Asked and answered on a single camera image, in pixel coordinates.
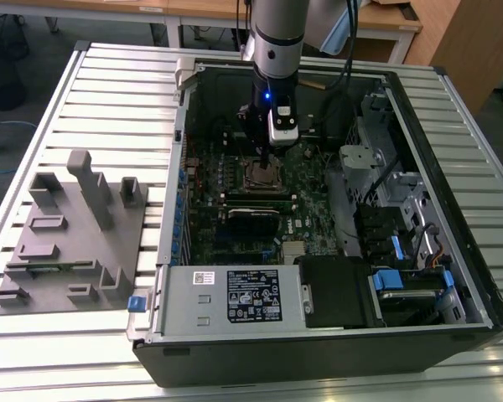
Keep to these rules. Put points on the blue power supply latch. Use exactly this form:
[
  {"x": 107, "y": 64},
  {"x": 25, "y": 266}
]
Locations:
[{"x": 136, "y": 303}]

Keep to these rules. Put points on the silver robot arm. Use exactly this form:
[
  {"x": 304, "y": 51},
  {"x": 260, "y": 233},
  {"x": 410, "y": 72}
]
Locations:
[{"x": 276, "y": 33}]

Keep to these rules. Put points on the black disk bay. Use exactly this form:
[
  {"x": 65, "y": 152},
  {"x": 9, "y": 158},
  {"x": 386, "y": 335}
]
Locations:
[{"x": 377, "y": 226}]

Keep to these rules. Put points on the grey case latch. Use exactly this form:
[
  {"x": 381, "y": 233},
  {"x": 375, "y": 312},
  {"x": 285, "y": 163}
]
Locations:
[{"x": 184, "y": 71}]

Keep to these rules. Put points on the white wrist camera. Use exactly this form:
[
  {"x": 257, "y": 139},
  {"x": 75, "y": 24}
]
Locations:
[{"x": 283, "y": 125}]

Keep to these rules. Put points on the grey parts rack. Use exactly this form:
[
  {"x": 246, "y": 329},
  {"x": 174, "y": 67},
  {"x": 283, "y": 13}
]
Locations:
[{"x": 79, "y": 251}]

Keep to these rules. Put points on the wooden desk white frame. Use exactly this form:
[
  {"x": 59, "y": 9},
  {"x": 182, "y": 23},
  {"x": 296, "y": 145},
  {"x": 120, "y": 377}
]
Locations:
[
  {"x": 385, "y": 21},
  {"x": 67, "y": 5}
]

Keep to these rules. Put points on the black PC case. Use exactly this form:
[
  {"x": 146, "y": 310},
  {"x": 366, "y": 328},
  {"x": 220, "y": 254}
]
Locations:
[{"x": 318, "y": 360}]

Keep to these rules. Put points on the silver chipset heatsink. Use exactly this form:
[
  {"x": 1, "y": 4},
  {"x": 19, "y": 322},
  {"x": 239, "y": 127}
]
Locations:
[{"x": 294, "y": 248}]

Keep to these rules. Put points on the hard disk in blue carrier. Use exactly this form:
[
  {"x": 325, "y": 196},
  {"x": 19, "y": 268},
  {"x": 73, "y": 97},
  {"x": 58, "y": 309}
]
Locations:
[{"x": 386, "y": 279}]

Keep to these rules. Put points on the green motherboard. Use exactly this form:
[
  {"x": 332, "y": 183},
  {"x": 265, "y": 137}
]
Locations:
[{"x": 314, "y": 209}]

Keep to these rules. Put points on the silver power supply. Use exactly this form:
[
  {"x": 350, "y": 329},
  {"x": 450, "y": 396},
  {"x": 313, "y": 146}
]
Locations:
[{"x": 184, "y": 301}]

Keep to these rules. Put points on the CPU socket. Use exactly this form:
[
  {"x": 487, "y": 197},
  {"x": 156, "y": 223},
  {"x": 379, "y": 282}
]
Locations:
[{"x": 242, "y": 167}]

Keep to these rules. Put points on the silver metal bracket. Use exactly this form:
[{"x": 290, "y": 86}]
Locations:
[{"x": 356, "y": 157}]

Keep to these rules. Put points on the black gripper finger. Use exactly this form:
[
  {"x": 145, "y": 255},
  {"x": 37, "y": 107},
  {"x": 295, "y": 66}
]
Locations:
[{"x": 247, "y": 119}]

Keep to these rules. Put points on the wooden cabinet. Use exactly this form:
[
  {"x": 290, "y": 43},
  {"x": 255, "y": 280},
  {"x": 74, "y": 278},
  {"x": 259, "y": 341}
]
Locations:
[{"x": 465, "y": 42}]

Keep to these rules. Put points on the black graphics card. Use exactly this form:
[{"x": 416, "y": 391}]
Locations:
[{"x": 251, "y": 226}]

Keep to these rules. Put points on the black office chair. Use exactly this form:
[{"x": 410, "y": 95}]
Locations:
[{"x": 4, "y": 63}]

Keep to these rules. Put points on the square CPU chip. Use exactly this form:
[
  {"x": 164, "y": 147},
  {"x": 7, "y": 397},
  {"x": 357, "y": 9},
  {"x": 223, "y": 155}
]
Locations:
[{"x": 255, "y": 178}]

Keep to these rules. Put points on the green RAM stick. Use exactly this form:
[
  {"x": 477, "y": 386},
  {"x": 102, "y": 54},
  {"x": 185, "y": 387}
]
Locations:
[
  {"x": 44, "y": 269},
  {"x": 255, "y": 202}
]

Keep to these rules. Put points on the blue disk bay latch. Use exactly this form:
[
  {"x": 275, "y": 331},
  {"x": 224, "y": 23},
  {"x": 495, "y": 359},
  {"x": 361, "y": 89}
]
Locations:
[{"x": 396, "y": 247}]

